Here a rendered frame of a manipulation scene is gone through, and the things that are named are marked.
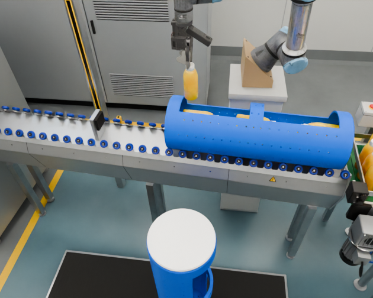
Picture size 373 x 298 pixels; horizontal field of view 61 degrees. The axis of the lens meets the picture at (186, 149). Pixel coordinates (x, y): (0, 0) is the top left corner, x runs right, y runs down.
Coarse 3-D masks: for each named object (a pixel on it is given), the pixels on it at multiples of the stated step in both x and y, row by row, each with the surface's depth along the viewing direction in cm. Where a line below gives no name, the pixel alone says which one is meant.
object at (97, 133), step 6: (96, 114) 177; (102, 114) 181; (90, 120) 174; (96, 120) 175; (102, 120) 182; (96, 126) 177; (102, 126) 187; (96, 132) 180; (102, 132) 188; (96, 138) 184
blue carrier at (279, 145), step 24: (168, 120) 155; (192, 120) 154; (216, 120) 152; (240, 120) 150; (288, 120) 170; (312, 120) 168; (336, 120) 164; (168, 144) 162; (192, 144) 158; (216, 144) 155; (240, 144) 152; (264, 144) 150; (288, 144) 148; (312, 144) 146; (336, 144) 144; (336, 168) 153
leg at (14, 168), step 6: (12, 168) 216; (18, 168) 221; (12, 174) 222; (18, 174) 222; (18, 180) 226; (24, 180) 229; (24, 186) 230; (30, 186) 236; (24, 192) 236; (30, 192) 237; (30, 198) 241; (36, 198) 245; (36, 204) 246; (36, 210) 254; (42, 210) 255
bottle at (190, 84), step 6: (186, 72) 144; (192, 72) 144; (186, 78) 146; (192, 78) 145; (186, 84) 148; (192, 84) 148; (186, 90) 152; (192, 90) 151; (186, 96) 155; (192, 96) 154
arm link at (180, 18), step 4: (176, 12) 125; (188, 12) 124; (192, 12) 126; (176, 16) 126; (180, 16) 125; (184, 16) 125; (188, 16) 125; (192, 16) 127; (176, 20) 127; (180, 20) 126; (184, 20) 126; (188, 20) 126
